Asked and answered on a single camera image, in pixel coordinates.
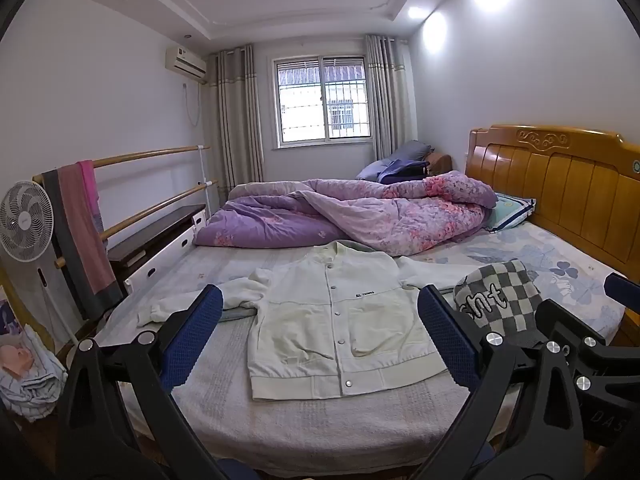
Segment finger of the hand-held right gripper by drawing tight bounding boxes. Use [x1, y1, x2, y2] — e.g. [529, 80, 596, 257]
[536, 299, 608, 357]
[604, 272, 640, 306]

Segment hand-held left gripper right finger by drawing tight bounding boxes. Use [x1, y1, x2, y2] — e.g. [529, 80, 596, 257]
[415, 285, 599, 480]

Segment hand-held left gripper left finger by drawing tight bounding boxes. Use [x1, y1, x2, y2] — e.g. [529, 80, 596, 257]
[55, 284, 224, 480]

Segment white snap button jacket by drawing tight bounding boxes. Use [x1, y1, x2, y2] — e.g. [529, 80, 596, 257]
[137, 241, 458, 402]

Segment blue leaf print bedsheet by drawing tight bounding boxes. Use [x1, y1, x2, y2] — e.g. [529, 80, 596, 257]
[400, 222, 628, 347]

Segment grey white checkered sweater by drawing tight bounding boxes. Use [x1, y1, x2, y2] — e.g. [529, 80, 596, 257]
[452, 259, 543, 347]

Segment white bed guard panel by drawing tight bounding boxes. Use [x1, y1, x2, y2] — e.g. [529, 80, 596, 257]
[123, 210, 209, 297]

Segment dark wooden cabinet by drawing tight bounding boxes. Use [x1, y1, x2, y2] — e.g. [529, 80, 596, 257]
[107, 204, 207, 282]

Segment blue green pillow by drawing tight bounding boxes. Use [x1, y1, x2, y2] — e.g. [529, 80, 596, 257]
[482, 192, 537, 233]

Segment pink grey towel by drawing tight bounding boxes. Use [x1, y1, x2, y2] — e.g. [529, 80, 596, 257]
[41, 160, 124, 322]

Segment purple floral quilt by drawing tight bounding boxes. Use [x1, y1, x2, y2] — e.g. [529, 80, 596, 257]
[192, 170, 498, 256]

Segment brown nightstand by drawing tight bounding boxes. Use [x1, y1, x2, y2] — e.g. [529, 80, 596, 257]
[427, 152, 453, 176]

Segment blue folded bedding pile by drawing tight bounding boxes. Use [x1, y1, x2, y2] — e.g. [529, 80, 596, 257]
[356, 140, 435, 184]

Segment striped cloth pile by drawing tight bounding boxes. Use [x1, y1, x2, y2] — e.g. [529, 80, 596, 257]
[0, 327, 69, 424]

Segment grey beige curtain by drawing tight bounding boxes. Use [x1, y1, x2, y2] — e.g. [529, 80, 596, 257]
[363, 33, 417, 162]
[206, 44, 265, 207]

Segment white standing fan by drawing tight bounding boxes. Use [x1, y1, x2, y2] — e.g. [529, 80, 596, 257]
[0, 180, 81, 347]

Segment barred window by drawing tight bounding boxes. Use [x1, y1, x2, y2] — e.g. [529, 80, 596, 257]
[271, 54, 373, 150]

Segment white air conditioner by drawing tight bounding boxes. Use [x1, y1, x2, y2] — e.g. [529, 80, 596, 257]
[165, 46, 207, 81]

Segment wooden barre rail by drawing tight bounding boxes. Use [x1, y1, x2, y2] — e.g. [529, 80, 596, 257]
[54, 180, 220, 269]
[32, 146, 210, 184]

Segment white barre post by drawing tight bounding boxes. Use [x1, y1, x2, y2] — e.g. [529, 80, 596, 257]
[198, 145, 209, 212]

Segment white air conditioner hose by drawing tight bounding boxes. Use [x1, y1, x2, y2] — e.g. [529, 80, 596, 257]
[181, 81, 202, 127]

